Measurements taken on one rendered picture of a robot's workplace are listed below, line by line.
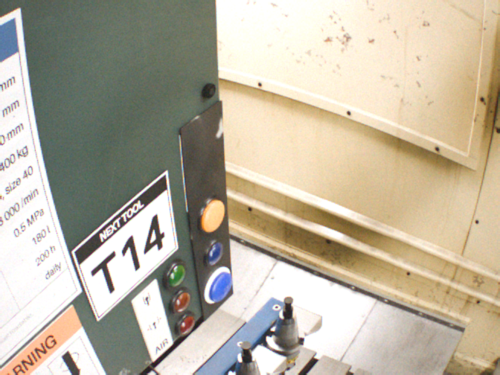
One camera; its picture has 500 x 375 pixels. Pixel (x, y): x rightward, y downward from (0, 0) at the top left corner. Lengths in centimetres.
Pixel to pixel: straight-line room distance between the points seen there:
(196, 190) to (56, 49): 19
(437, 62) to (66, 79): 87
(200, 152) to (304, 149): 94
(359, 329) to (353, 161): 46
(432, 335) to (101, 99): 126
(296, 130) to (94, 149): 103
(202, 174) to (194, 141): 3
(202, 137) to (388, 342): 113
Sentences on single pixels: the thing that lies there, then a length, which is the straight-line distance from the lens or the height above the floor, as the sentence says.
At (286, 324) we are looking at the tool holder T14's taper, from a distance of 89.
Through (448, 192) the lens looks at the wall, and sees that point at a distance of 122.
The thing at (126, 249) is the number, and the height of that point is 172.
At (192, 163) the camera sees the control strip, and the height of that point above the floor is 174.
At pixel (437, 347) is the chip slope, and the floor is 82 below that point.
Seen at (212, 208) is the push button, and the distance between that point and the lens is 44.
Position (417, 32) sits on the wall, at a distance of 107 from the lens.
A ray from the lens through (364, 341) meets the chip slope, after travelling 148.
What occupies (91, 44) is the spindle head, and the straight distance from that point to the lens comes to 31.
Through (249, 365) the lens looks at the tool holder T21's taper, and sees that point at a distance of 84.
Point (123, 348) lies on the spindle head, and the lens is 44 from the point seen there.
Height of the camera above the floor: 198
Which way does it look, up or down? 38 degrees down
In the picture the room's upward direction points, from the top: 2 degrees counter-clockwise
